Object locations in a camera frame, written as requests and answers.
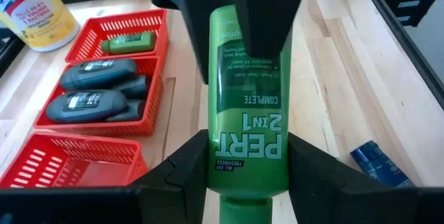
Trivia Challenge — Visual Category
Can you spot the green Pert shampoo bottle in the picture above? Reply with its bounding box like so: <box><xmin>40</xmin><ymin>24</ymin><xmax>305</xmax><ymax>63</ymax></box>
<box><xmin>100</xmin><ymin>31</ymin><xmax>157</xmax><ymax>55</ymax></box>
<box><xmin>207</xmin><ymin>4</ymin><xmax>293</xmax><ymax>224</ymax></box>

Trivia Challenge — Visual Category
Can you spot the red plastic slotted basket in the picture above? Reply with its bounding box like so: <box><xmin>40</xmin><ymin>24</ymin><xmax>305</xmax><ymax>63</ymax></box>
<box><xmin>33</xmin><ymin>55</ymin><xmax>164</xmax><ymax>137</ymax></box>
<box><xmin>65</xmin><ymin>8</ymin><xmax>170</xmax><ymax>64</ymax></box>
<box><xmin>0</xmin><ymin>130</ymin><xmax>149</xmax><ymax>189</ymax></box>

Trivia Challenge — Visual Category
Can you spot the navy blue toiletry tube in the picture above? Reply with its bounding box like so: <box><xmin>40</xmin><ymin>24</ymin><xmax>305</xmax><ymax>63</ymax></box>
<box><xmin>349</xmin><ymin>139</ymin><xmax>416</xmax><ymax>188</ymax></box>

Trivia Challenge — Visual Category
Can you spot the black slotted stand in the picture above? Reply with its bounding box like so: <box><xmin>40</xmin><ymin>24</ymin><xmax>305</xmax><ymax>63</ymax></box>
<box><xmin>379</xmin><ymin>0</ymin><xmax>444</xmax><ymax>28</ymax></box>

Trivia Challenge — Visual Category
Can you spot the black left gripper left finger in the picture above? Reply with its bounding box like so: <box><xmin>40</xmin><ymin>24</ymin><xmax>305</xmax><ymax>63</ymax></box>
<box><xmin>137</xmin><ymin>129</ymin><xmax>210</xmax><ymax>224</ymax></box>

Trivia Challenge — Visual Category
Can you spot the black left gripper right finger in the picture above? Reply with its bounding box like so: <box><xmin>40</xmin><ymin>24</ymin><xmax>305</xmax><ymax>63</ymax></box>
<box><xmin>287</xmin><ymin>132</ymin><xmax>418</xmax><ymax>224</ymax></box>

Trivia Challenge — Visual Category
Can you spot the grey body wash bottle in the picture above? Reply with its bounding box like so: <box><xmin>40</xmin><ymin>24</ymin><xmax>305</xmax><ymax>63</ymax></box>
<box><xmin>45</xmin><ymin>89</ymin><xmax>128</xmax><ymax>125</ymax></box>
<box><xmin>103</xmin><ymin>98</ymin><xmax>146</xmax><ymax>123</ymax></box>
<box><xmin>110</xmin><ymin>74</ymin><xmax>153</xmax><ymax>101</ymax></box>
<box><xmin>59</xmin><ymin>58</ymin><xmax>139</xmax><ymax>92</ymax></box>

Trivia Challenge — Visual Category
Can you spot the Lysol wipes canister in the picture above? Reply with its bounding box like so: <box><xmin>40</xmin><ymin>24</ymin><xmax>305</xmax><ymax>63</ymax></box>
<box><xmin>0</xmin><ymin>0</ymin><xmax>81</xmax><ymax>53</ymax></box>

